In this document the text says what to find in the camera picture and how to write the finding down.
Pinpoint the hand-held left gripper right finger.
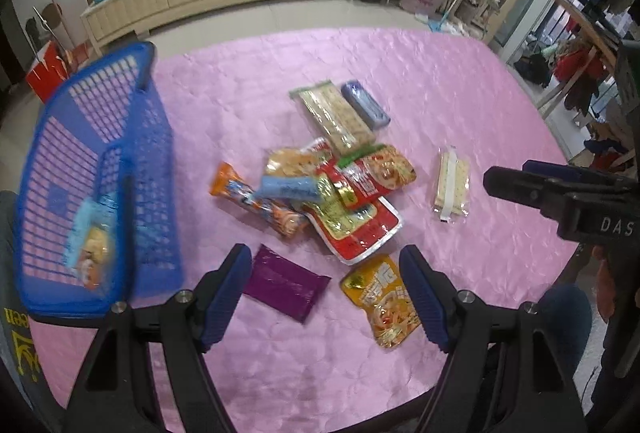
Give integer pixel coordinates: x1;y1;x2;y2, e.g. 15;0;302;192
398;244;588;433

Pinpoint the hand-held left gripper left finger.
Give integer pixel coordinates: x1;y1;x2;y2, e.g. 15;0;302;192
62;243;253;433

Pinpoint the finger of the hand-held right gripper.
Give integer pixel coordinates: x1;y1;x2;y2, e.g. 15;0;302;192
523;159;626;186
483;166;571;219

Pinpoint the yellow noodle snack packet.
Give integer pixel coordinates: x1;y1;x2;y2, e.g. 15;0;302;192
340;254;422;350

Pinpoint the white cracker packet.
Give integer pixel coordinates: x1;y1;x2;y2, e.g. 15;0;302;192
431;146;472;222

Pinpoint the large red silver-edged packet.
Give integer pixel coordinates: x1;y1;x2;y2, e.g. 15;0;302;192
300;138;404;267

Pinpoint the orange sausage packet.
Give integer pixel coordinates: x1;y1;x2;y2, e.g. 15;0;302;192
209;162;310;239

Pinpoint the light blue snack packet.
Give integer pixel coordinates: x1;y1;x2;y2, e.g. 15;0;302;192
62;198;108;269
258;175;321;202

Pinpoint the red noodle snack packet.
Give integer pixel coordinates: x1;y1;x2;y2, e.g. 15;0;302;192
336;144;417;210

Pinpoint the blue plastic basket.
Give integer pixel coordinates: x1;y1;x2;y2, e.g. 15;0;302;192
14;41;185;318

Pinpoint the gold foil snack packet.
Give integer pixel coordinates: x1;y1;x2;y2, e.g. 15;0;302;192
264;147;361;239

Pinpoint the person's right hand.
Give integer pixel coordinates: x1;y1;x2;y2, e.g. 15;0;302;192
592;245;618;321

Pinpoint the black bag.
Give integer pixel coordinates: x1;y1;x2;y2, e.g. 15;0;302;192
515;55;551;86

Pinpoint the red garment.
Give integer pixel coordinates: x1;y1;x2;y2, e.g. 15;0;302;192
552;48;606;84

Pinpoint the pink quilted tablecloth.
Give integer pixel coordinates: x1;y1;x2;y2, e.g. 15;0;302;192
30;29;581;433

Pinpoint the person's blue trouser leg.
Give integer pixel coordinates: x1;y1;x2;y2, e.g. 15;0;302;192
542;285;593;366

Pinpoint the beige pictured snack packet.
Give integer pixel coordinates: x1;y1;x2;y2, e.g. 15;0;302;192
75;223;115;289

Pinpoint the wooden clothes rack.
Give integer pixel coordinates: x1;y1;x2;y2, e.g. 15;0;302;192
537;0;631;118

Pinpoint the blue purple snack packet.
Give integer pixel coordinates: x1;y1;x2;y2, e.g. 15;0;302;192
341;81;391;130

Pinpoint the long clear cracker packet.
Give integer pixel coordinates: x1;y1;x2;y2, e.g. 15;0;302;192
289;79;377;154

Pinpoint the dark cloth yellow print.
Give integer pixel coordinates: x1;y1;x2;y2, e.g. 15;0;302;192
0;190;48;396

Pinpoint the red cardboard box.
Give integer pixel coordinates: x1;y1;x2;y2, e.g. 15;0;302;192
26;40;91;106

